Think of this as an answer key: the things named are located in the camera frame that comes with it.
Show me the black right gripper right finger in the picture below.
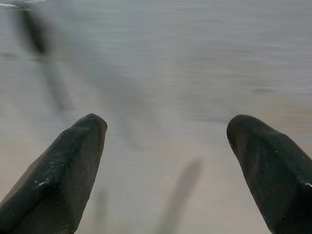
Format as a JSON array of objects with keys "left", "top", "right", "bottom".
[{"left": 226, "top": 114, "right": 312, "bottom": 234}]

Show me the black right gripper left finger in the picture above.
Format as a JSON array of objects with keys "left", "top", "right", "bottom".
[{"left": 0, "top": 113, "right": 108, "bottom": 234}]

